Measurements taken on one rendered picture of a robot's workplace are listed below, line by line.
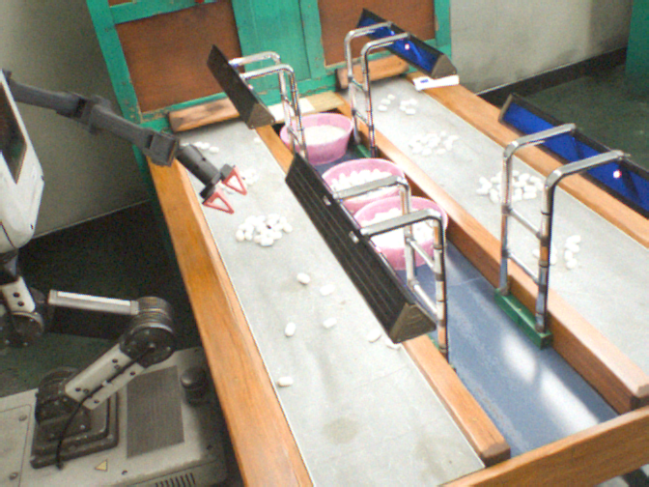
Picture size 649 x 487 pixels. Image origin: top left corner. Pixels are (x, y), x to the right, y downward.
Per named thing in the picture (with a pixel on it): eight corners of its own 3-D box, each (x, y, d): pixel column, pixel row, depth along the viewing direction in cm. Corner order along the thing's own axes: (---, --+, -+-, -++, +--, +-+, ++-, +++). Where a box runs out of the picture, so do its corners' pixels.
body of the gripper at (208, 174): (203, 199, 180) (182, 180, 178) (217, 180, 188) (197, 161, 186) (216, 186, 176) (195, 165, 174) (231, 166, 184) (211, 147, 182)
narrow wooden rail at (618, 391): (632, 437, 135) (638, 397, 129) (327, 119, 282) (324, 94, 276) (656, 427, 136) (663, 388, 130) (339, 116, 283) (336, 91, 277)
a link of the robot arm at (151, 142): (75, 127, 203) (87, 92, 202) (93, 131, 207) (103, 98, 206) (152, 167, 175) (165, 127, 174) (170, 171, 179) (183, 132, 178)
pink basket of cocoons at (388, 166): (362, 238, 203) (358, 211, 198) (305, 209, 221) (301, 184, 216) (423, 200, 216) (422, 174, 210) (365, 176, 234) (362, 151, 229)
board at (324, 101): (263, 127, 258) (262, 124, 257) (253, 114, 270) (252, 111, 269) (344, 105, 264) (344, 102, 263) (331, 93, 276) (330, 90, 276)
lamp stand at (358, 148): (374, 174, 234) (361, 46, 209) (352, 152, 250) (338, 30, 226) (424, 159, 237) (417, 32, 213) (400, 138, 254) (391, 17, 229)
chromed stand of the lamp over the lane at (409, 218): (378, 410, 147) (355, 238, 123) (345, 352, 164) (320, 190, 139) (457, 381, 151) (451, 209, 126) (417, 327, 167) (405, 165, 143)
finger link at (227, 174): (232, 210, 186) (207, 186, 184) (241, 196, 191) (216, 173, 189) (247, 196, 182) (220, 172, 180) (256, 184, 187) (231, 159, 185)
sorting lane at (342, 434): (332, 534, 120) (330, 528, 118) (175, 145, 267) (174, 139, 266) (485, 474, 125) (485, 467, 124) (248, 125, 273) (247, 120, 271)
